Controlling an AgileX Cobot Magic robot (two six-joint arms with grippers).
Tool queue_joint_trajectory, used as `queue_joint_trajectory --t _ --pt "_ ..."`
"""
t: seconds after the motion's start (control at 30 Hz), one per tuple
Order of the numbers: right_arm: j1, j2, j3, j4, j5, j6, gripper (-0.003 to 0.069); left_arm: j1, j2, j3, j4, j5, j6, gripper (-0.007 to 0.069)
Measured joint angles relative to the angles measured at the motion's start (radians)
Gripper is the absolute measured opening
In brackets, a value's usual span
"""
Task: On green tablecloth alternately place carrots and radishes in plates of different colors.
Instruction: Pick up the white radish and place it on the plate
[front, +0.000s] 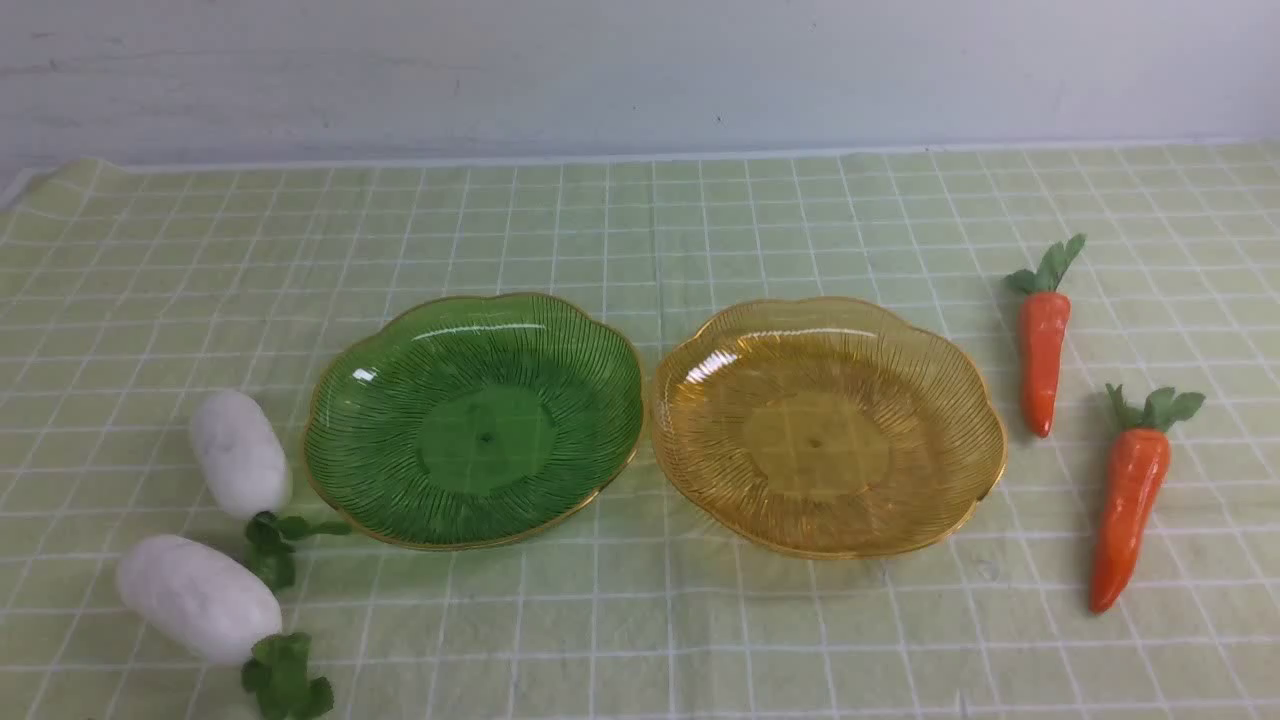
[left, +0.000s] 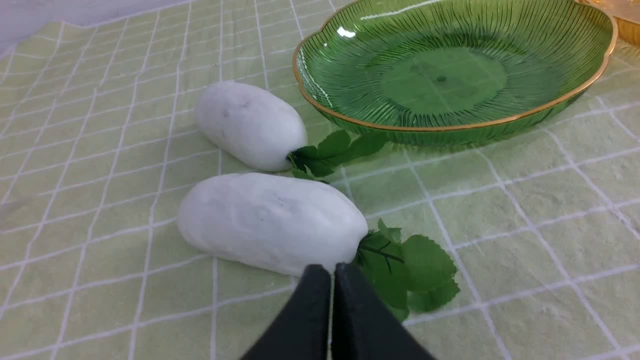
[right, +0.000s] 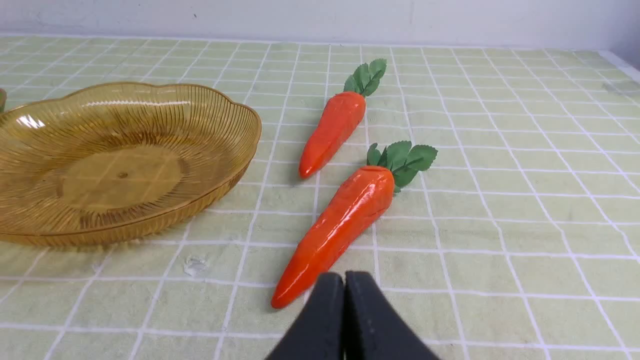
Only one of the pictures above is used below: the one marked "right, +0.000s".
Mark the amber ribbed plastic plate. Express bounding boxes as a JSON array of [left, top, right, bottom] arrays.
[[0, 82, 263, 247]]

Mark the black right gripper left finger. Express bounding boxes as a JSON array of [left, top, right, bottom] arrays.
[[266, 272, 345, 360]]

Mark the green checkered tablecloth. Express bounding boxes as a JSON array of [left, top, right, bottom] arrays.
[[1, 35, 640, 360]]

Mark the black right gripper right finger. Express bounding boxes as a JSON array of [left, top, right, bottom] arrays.
[[345, 271, 439, 360]]

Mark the orange toy carrot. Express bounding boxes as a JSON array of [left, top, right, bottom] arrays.
[[270, 140, 439, 309], [298, 58, 387, 179]]

